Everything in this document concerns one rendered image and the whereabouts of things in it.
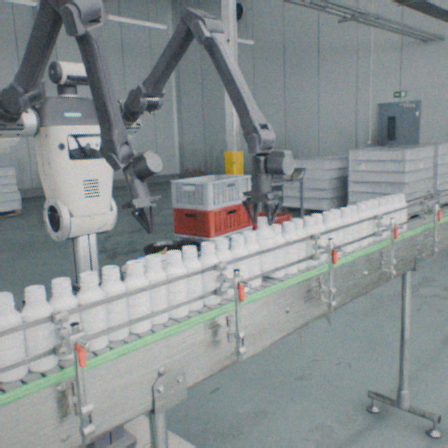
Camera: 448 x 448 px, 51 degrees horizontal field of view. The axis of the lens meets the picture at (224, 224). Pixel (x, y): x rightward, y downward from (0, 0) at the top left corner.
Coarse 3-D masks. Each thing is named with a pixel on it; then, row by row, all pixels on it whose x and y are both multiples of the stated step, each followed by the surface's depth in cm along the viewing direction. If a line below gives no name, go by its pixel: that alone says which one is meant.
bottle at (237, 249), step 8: (232, 240) 134; (240, 240) 133; (232, 248) 134; (240, 248) 133; (240, 256) 132; (240, 264) 133; (248, 264) 135; (240, 272) 133; (248, 272) 135; (248, 288) 136
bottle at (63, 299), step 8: (56, 280) 98; (64, 280) 99; (56, 288) 96; (64, 288) 96; (56, 296) 96; (64, 296) 96; (72, 296) 98; (56, 304) 95; (64, 304) 96; (72, 304) 97; (72, 320) 97; (56, 328) 96; (80, 328) 100; (72, 352) 98
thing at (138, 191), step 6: (138, 180) 135; (144, 180) 137; (132, 186) 135; (138, 186) 135; (144, 186) 136; (132, 192) 135; (138, 192) 135; (144, 192) 135; (132, 198) 135; (138, 198) 133; (144, 198) 134; (150, 198) 136; (156, 198) 138; (126, 204) 134; (132, 204) 132
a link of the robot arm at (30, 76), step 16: (48, 0) 112; (64, 0) 110; (80, 0) 110; (96, 0) 114; (48, 16) 116; (80, 16) 111; (96, 16) 116; (32, 32) 122; (48, 32) 119; (32, 48) 125; (48, 48) 124; (32, 64) 128; (16, 80) 133; (32, 80) 131; (16, 96) 134; (16, 112) 138
